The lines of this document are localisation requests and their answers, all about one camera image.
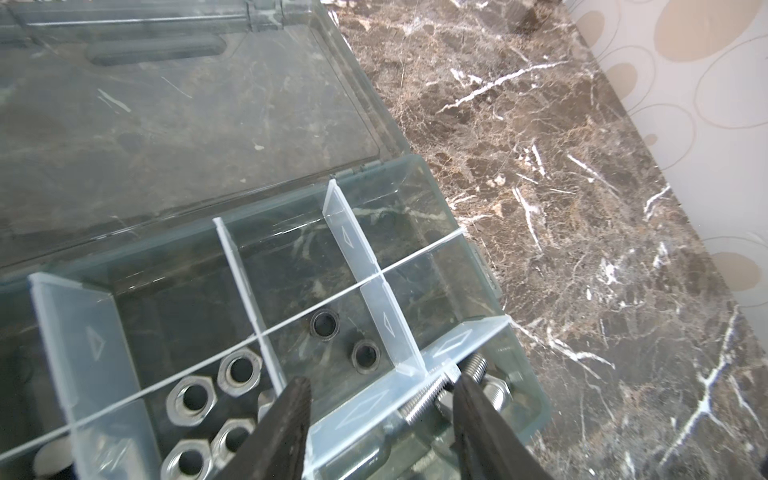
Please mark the silver hex nut in compartment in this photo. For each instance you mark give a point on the silver hex nut in compartment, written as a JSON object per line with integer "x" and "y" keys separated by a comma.
{"x": 191, "y": 400}

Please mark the silver hex bolt on table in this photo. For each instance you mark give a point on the silver hex bolt on table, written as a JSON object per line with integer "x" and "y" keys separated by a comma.
{"x": 497, "y": 392}

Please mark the clear plastic organizer box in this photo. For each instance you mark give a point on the clear plastic organizer box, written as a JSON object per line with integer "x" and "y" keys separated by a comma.
{"x": 183, "y": 179}

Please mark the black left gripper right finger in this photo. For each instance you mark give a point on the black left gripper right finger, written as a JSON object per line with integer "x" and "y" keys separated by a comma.
{"x": 486, "y": 446}

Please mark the dark hex nut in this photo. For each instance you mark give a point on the dark hex nut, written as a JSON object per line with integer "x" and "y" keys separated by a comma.
{"x": 365, "y": 356}
{"x": 323, "y": 324}

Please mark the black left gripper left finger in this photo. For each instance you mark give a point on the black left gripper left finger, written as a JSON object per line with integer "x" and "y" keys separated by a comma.
{"x": 277, "y": 446}

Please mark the silver hex bolt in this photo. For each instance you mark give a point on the silver hex bolt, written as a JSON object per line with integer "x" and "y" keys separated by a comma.
{"x": 475, "y": 366}
{"x": 497, "y": 392}

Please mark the silver hex nut in box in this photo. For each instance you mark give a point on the silver hex nut in box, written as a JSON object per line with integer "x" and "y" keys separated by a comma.
{"x": 239, "y": 372}

